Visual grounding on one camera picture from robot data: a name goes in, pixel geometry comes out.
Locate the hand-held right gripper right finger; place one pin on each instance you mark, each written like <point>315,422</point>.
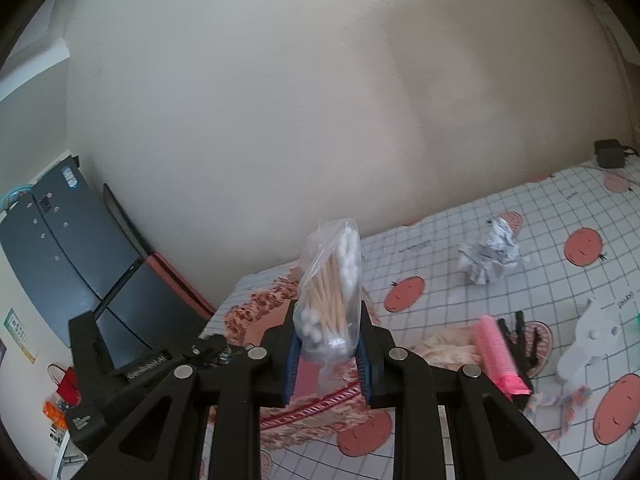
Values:
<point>363,365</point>

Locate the orange small items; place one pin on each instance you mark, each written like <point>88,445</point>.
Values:
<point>54,412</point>

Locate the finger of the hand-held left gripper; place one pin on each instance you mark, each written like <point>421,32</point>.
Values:
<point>210,346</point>

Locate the green wall sticker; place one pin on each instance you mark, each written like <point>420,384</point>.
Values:
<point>20,335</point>

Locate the floral cardboard box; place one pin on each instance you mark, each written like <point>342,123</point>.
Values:
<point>250,310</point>

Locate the red paper bag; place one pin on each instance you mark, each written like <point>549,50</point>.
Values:
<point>67,387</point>

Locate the white plastic part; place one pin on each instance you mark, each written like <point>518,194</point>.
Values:
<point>592,335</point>

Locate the pink hair roller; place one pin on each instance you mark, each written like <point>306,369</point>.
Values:
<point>495,350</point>

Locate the white paper ball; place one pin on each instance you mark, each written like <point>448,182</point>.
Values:
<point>487,255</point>

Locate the pink flat board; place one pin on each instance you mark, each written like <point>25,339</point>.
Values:
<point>180,285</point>

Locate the black action figure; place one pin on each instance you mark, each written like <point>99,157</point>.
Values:
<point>520,340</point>

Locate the dark blue refrigerator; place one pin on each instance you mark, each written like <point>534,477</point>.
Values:
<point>60,260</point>

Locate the bag of cotton swabs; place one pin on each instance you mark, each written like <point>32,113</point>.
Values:
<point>330,285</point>

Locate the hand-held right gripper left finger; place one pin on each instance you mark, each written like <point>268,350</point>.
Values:
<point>292,360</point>

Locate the black power adapter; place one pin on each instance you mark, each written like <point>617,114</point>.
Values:
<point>610,154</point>

